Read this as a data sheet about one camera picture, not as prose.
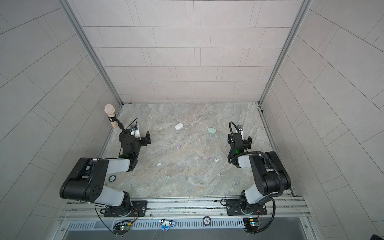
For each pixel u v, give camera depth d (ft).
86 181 1.44
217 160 2.84
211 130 3.27
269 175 1.46
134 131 2.48
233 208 2.33
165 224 2.15
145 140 2.69
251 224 2.23
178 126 3.32
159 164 2.78
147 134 2.71
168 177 2.64
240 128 2.59
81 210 2.33
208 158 2.87
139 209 2.31
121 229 2.14
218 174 2.69
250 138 2.71
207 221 2.23
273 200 2.19
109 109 2.53
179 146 3.02
